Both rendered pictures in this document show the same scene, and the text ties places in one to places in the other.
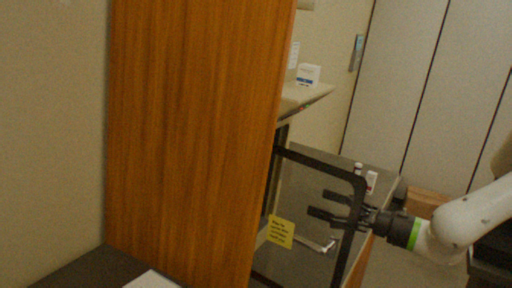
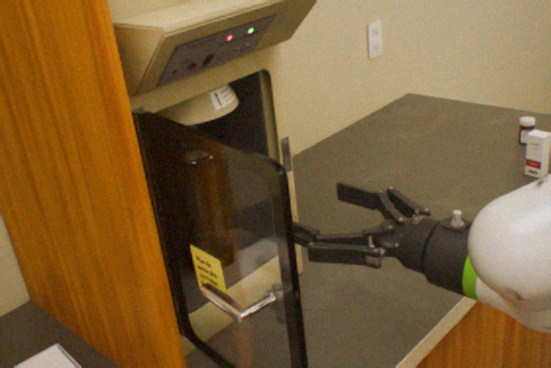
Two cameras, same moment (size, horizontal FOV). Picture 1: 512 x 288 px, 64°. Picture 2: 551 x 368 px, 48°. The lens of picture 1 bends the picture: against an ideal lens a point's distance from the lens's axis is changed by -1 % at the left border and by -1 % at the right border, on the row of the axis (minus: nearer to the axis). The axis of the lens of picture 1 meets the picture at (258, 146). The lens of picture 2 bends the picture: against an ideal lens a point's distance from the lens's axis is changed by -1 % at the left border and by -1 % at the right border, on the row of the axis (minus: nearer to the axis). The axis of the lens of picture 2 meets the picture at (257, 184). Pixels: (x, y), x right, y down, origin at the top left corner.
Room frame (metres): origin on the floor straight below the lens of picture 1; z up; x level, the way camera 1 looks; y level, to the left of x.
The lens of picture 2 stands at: (0.29, -0.46, 1.65)
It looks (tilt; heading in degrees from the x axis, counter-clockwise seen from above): 26 degrees down; 24
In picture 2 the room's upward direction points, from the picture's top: 8 degrees counter-clockwise
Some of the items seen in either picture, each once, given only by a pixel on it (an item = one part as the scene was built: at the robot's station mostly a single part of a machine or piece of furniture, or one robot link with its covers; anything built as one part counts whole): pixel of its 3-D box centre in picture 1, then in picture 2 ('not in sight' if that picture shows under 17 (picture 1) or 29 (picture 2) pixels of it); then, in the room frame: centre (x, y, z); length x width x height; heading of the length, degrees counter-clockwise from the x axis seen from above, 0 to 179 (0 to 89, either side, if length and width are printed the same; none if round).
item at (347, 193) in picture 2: not in sight; (355, 196); (1.14, -0.25, 1.20); 0.07 x 0.01 x 0.03; 66
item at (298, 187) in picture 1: (292, 229); (222, 271); (0.91, -0.12, 1.19); 0.30 x 0.01 x 0.40; 59
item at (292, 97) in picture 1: (297, 105); (230, 33); (1.12, -0.09, 1.46); 0.32 x 0.11 x 0.10; 156
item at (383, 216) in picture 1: (372, 219); (407, 239); (1.02, -0.35, 1.20); 0.09 x 0.08 x 0.07; 66
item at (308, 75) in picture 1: (308, 75); not in sight; (1.16, -0.11, 1.54); 0.05 x 0.05 x 0.06; 68
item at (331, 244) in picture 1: (313, 242); (236, 297); (0.85, -0.17, 1.20); 0.10 x 0.05 x 0.03; 59
